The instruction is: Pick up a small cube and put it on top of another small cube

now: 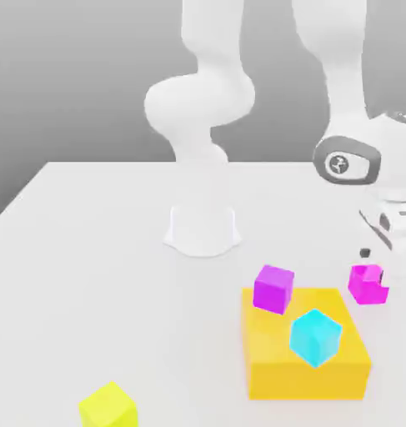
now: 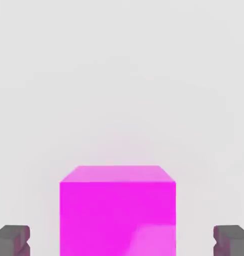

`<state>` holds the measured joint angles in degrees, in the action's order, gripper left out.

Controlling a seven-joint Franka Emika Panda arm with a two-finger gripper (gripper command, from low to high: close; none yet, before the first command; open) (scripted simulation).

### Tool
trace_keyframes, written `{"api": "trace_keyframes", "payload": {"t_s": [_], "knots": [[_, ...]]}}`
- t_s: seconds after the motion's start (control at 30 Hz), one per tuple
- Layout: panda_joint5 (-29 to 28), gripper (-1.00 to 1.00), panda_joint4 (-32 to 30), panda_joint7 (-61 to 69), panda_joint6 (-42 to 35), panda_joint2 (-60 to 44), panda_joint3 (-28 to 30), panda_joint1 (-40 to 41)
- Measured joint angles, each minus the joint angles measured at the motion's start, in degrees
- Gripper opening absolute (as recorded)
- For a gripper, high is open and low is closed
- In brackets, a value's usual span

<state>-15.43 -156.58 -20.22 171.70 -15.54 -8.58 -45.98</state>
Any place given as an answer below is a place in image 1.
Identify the large yellow box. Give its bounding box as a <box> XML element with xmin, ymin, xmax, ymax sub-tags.
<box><xmin>241</xmin><ymin>287</ymin><xmax>373</xmax><ymax>401</ymax></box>

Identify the small lime yellow cube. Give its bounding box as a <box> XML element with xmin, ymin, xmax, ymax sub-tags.
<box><xmin>78</xmin><ymin>380</ymin><xmax>138</xmax><ymax>427</ymax></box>

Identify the small magenta cube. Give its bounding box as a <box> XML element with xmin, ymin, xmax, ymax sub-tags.
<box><xmin>348</xmin><ymin>263</ymin><xmax>389</xmax><ymax>306</ymax></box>

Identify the small purple cube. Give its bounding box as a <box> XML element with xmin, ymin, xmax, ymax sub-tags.
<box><xmin>252</xmin><ymin>264</ymin><xmax>295</xmax><ymax>316</ymax></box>

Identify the small cyan cube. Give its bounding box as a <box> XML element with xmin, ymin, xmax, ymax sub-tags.
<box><xmin>288</xmin><ymin>308</ymin><xmax>343</xmax><ymax>369</ymax></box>

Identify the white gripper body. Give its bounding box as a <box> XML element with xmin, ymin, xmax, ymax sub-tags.
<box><xmin>358</xmin><ymin>208</ymin><xmax>396</xmax><ymax>270</ymax></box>

